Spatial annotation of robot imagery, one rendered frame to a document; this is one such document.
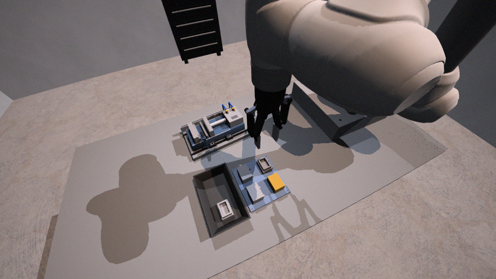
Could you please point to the yellow rectangular block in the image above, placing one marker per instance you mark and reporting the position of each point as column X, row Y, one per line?
column 275, row 182

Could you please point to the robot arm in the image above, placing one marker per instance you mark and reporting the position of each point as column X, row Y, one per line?
column 370, row 57

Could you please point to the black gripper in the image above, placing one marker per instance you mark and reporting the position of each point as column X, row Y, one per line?
column 267, row 103

